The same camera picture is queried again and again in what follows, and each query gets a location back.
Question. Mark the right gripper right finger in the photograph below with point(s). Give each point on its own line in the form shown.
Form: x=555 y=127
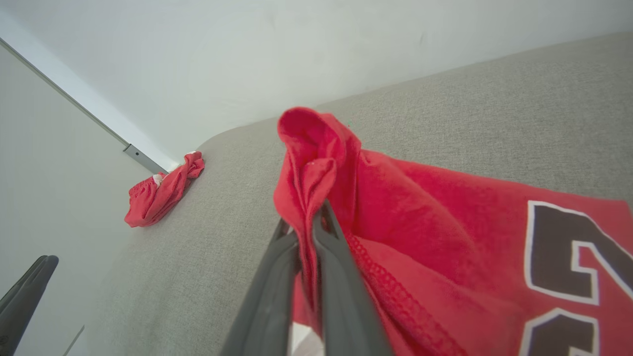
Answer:
x=346 y=306

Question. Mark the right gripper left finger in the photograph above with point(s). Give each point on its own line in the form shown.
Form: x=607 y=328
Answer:
x=269 y=306

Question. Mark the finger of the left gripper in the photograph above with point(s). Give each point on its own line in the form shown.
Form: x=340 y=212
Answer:
x=24 y=301

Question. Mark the red white basketball jersey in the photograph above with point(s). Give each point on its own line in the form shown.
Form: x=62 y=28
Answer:
x=420 y=222

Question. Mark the red shorts with white stripe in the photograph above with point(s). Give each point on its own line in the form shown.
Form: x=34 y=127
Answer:
x=158 y=198

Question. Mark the grey fabric sofa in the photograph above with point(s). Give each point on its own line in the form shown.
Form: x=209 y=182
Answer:
x=198 y=277

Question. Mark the white wall baseboard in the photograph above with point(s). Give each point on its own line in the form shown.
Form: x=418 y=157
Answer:
x=74 y=94

